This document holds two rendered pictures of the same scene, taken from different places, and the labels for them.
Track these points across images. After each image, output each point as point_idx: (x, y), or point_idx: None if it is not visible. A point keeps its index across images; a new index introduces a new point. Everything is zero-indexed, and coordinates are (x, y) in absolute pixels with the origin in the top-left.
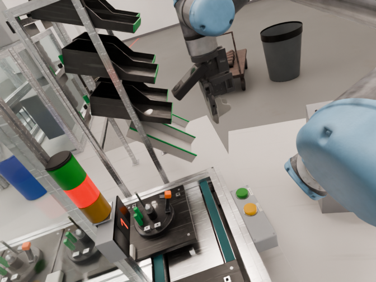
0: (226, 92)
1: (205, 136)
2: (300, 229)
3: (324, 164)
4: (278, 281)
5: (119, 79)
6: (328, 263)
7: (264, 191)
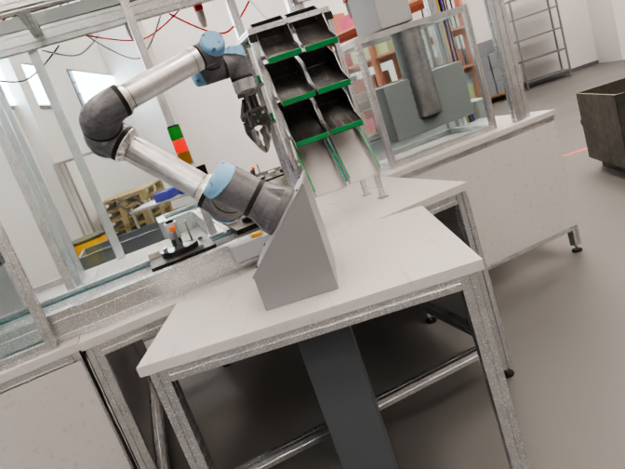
0: (253, 127)
1: (410, 200)
2: None
3: None
4: (219, 280)
5: (272, 96)
6: (227, 289)
7: None
